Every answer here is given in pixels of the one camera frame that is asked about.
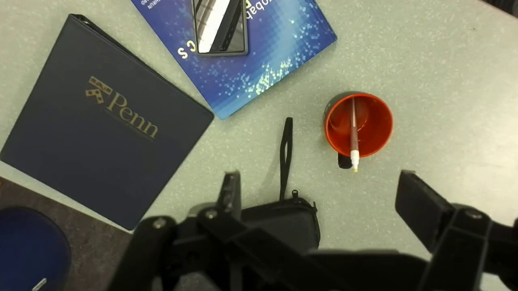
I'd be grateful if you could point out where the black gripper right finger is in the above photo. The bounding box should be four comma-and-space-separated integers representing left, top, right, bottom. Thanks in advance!
395, 169, 518, 291

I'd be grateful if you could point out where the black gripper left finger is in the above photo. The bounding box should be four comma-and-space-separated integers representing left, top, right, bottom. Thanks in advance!
106, 170, 304, 291

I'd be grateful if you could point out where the white and red pen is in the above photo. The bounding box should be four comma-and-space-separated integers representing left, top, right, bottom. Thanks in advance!
348, 99, 362, 175

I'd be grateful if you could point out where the red mug with black outside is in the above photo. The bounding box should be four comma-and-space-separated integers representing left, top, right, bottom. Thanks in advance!
322, 91, 395, 170

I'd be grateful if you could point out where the dark grey mat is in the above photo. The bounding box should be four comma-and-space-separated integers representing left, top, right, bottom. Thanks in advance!
0, 177, 136, 291

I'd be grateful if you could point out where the navy Penn folder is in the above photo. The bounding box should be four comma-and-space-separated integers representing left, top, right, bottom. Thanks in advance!
0, 13, 217, 233

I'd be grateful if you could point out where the blue round container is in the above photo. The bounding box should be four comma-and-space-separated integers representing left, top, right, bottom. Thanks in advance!
0, 207, 71, 291

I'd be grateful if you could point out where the blue sparkle-cover book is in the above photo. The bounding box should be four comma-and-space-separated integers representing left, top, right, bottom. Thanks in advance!
131, 0, 338, 120

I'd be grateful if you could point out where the black zipper pouch with strap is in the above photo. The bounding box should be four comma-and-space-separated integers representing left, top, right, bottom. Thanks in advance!
239, 117, 322, 256

